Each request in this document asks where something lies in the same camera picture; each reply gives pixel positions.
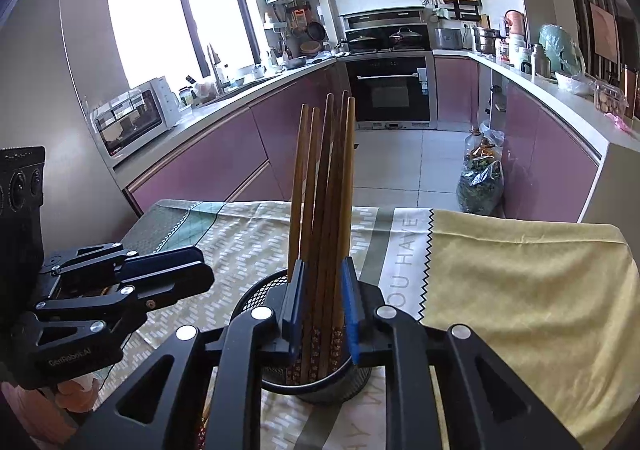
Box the steel stock pot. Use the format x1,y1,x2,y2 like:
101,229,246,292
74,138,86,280
472,26,502,55

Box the black mesh utensil holder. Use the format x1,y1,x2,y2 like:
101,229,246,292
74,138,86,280
230,275,373,403

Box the framed wall painting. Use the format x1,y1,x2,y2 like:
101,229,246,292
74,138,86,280
589,2,622,66

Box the teal covered appliance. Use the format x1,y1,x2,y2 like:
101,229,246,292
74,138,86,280
538,24,587,76

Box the steel sink faucet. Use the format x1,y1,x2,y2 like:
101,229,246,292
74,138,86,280
206,44,227,96

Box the clear plastic food container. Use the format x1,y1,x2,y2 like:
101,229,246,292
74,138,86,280
594,82,629,117

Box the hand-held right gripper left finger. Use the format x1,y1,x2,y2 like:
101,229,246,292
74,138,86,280
67,259,307,450

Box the built-in black oven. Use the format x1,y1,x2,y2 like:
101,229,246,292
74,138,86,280
345,52,439,131

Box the brown insulated bottle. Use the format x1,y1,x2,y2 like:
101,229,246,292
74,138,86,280
621,64,640,119

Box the black range hood cooker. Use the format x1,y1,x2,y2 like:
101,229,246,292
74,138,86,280
340,7,434,55

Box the steel thermos bottle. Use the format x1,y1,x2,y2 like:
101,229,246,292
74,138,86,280
530,44,552,77

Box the black wall rack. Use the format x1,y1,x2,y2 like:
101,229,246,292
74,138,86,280
419,0,484,23

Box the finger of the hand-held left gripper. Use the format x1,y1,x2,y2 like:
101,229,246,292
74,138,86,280
40,242,206,283
12,264,215,390

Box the plastic bag of greens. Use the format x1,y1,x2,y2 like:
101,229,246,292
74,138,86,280
456,157,506,217

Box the patterned tablecloth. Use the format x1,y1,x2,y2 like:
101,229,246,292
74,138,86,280
95,199,636,450

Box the pink kitchen base cabinets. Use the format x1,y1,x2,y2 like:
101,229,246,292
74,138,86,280
112,58,353,221
434,54,601,225

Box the white bowl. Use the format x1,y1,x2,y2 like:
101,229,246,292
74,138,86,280
555,72,597,96

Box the small pink item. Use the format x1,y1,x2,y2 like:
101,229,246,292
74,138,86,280
605,112,635,133

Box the white toaster oven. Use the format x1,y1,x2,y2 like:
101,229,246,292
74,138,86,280
89,76,182,159

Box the pink electric kettle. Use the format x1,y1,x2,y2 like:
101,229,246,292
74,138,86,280
504,10,528,38

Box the person's left hand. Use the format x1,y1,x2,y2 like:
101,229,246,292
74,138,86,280
55,376,100,412

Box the person's left forearm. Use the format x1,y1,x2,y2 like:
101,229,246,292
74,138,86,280
0,380,66,433

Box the clear oil bottle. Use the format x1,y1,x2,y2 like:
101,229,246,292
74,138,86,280
466,126,493,161

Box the kitchen window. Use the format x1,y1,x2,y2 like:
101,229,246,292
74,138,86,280
104,0,262,98

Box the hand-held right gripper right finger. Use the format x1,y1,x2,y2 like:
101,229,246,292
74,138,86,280
341,256,583,450

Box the tall refrigerator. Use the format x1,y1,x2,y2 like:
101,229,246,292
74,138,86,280
0,0,132,231

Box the black pot with lid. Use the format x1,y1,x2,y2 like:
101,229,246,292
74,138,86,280
389,26,424,49
345,30,385,52

